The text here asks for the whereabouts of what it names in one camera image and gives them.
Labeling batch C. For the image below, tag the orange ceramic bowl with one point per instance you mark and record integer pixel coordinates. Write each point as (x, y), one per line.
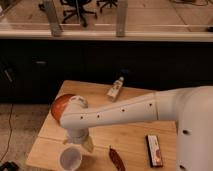
(59, 105)

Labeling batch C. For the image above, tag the small cream tube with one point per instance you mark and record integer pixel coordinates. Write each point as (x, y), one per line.
(115, 89)

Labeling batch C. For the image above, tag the white ceramic cup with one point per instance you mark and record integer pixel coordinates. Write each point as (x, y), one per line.
(70, 159)

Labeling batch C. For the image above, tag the black chocolate bar box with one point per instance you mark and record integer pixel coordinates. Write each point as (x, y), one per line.
(154, 151)

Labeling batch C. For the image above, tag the translucent beige gripper finger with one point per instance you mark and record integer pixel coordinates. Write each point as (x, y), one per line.
(88, 144)

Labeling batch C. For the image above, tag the right grey metal post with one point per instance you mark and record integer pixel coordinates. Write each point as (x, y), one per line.
(121, 18)

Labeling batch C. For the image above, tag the black office chair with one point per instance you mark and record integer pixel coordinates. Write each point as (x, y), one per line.
(106, 2)
(77, 9)

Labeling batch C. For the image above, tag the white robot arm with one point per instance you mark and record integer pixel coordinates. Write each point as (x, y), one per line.
(190, 108)

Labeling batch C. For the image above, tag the grey metal post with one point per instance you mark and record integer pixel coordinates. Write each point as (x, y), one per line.
(55, 27)
(121, 18)

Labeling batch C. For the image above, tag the left grey metal post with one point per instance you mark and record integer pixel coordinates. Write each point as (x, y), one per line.
(55, 27)

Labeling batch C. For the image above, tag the black device floor corner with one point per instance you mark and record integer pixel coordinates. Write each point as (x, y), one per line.
(9, 166)

